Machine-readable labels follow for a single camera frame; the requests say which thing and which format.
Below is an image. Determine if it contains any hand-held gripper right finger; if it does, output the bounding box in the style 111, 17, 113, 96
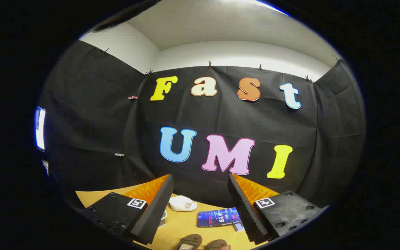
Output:
228, 173, 329, 244

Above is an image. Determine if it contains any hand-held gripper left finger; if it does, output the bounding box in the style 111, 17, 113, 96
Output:
82, 175, 175, 244

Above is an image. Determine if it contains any brown fuzzy shoe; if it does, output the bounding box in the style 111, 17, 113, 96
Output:
205, 239, 231, 250
176, 234, 203, 250

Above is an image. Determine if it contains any white plush toy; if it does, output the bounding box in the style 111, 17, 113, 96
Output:
169, 195, 198, 212

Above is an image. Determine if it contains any bright screen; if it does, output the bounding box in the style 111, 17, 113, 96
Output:
35, 106, 46, 151

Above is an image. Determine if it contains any person's head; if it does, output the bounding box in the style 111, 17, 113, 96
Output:
91, 0, 162, 33

